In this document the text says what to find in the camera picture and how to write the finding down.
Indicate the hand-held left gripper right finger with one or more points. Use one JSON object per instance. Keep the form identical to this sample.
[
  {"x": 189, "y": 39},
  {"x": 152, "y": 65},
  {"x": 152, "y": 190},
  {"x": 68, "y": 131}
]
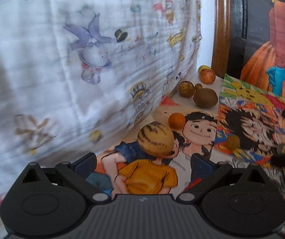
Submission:
[{"x": 202, "y": 165}]

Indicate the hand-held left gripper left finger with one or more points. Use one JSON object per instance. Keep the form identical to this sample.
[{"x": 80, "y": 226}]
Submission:
[{"x": 84, "y": 165}]

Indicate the small orange tangerine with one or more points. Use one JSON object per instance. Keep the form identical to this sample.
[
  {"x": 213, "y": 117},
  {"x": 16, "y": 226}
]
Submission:
[{"x": 176, "y": 120}]

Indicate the striped pepino melon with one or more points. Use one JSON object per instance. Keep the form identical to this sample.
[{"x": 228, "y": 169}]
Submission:
[{"x": 155, "y": 140}]

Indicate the cartoon boys drawing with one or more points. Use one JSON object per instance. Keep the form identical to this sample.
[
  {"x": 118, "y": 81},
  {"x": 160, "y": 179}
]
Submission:
[{"x": 147, "y": 176}]

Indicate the brown kiwi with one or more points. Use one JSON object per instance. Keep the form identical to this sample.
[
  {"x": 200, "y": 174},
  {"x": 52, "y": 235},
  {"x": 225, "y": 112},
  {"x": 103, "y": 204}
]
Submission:
[{"x": 205, "y": 97}]

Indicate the small striped round fruit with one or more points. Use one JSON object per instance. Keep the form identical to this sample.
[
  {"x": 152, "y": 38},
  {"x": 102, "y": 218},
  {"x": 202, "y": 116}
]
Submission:
[{"x": 186, "y": 89}]

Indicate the tiny brown fruit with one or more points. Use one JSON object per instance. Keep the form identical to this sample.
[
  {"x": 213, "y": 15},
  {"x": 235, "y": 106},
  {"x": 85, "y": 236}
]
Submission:
[{"x": 198, "y": 86}]

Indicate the red apple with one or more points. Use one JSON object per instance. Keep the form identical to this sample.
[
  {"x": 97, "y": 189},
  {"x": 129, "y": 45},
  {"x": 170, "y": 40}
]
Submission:
[{"x": 207, "y": 76}]

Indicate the printed blanket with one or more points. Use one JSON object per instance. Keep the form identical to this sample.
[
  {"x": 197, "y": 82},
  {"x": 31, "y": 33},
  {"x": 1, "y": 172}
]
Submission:
[{"x": 57, "y": 79}]

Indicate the small yellow fruit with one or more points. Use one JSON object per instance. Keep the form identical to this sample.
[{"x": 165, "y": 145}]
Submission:
[{"x": 204, "y": 68}]

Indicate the dark door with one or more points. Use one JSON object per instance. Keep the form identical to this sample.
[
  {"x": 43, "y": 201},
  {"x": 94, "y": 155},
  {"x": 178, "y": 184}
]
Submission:
[{"x": 236, "y": 29}]

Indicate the wall poster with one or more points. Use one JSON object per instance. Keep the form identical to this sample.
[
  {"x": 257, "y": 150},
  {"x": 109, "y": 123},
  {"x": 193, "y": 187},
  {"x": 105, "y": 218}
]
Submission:
[{"x": 281, "y": 29}]

